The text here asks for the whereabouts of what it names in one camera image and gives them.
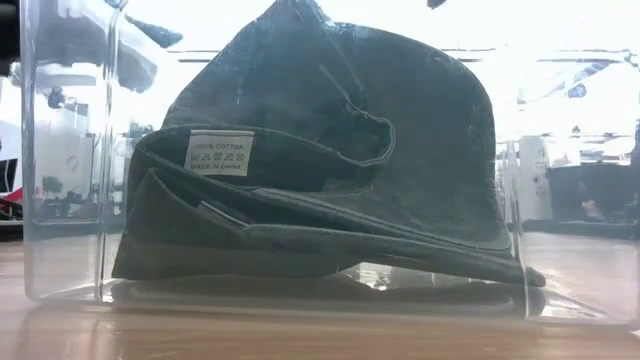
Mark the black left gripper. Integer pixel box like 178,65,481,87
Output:
37,14,184,95

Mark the small green plant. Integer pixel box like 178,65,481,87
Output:
41,175,64,197

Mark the clear plastic storage bin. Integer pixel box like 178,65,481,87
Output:
19,0,640,329

